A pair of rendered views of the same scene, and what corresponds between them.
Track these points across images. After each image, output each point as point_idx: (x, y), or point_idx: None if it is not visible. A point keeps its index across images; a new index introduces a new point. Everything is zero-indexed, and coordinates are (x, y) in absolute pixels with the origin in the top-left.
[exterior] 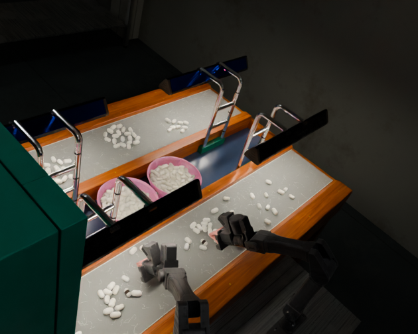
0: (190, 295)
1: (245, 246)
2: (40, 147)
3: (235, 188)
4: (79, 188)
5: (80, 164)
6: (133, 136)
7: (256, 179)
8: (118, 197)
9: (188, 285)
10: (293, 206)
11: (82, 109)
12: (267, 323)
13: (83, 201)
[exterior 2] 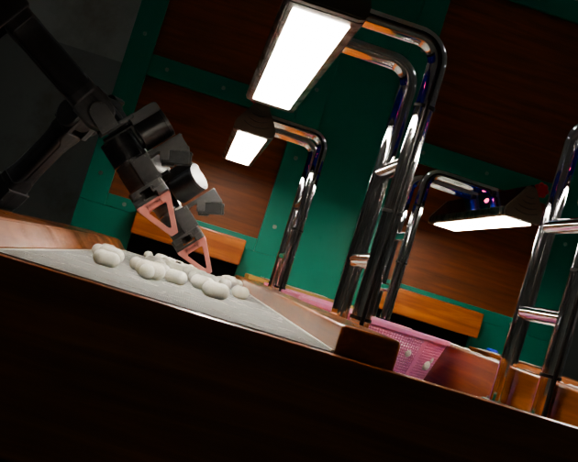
0: (116, 105)
1: (107, 134)
2: (416, 176)
3: (258, 306)
4: None
5: (410, 234)
6: None
7: (251, 308)
8: (307, 178)
9: (127, 124)
10: (72, 255)
11: (505, 193)
12: None
13: (307, 156)
